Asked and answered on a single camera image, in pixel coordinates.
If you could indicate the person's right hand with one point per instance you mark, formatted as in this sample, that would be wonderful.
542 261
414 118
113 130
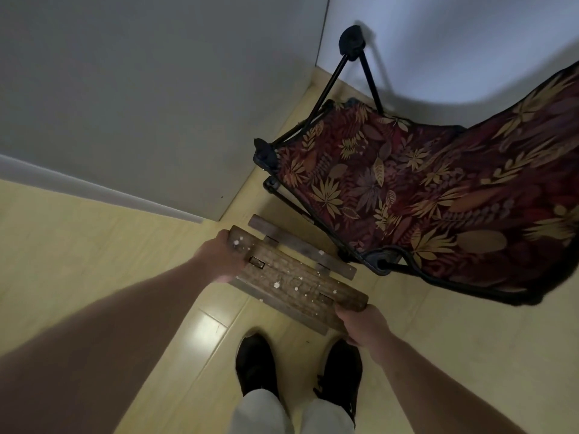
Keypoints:
364 327

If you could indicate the person's left hand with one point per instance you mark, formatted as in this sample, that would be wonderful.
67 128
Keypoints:
221 262

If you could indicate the small wooden stool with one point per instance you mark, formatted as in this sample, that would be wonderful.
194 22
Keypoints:
294 280

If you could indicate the floral folding chair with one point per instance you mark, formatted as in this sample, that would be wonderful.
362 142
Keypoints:
429 198

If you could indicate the person's left forearm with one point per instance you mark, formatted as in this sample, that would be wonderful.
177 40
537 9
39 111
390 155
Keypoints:
104 348

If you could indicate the person's right forearm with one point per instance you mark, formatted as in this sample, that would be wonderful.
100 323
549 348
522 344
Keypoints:
443 393

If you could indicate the person's black right shoe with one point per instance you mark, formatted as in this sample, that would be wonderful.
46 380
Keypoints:
341 379

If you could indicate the person's black shoe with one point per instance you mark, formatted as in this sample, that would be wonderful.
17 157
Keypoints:
341 379
255 366

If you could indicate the person's black left shoe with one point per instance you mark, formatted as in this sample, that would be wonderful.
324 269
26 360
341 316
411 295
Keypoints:
255 366

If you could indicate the person's white trousers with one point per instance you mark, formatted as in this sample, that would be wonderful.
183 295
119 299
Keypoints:
262 415

